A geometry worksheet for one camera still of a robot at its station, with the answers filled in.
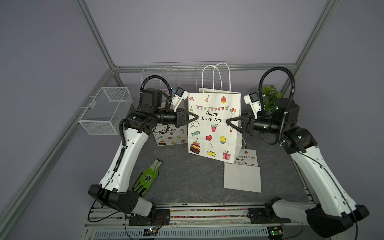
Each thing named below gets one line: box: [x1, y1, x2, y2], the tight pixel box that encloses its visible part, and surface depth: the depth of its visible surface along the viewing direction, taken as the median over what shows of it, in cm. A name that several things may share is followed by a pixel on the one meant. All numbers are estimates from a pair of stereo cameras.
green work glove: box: [132, 158, 163, 197], surface depth 86 cm
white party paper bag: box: [223, 149, 262, 193], surface depth 88 cm
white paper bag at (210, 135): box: [188, 88, 243, 163], surface depth 60 cm
